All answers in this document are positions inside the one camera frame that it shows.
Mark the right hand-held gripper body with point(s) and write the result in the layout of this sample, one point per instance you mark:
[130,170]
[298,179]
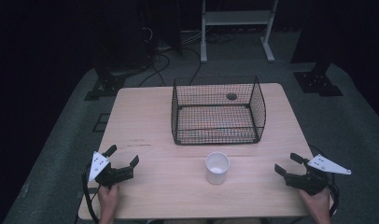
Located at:
[312,182]

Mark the dark round table grommet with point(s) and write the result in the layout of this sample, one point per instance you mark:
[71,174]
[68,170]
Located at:
[231,96]

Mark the white cup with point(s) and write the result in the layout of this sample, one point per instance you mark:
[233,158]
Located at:
[217,169]

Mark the person's left hand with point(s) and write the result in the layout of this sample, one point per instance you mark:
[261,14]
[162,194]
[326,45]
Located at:
[108,197]

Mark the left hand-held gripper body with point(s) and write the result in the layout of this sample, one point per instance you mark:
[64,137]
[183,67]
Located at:
[100,166]

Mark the person's right hand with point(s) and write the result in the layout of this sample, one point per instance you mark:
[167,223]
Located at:
[316,202]

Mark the black stand base plate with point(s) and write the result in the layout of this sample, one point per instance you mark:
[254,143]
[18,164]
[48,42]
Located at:
[105,87]
[317,84]

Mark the dark equipment box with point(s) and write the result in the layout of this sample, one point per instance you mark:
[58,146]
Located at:
[125,34]

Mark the white metal stand frame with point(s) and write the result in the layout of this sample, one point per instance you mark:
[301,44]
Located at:
[237,17]

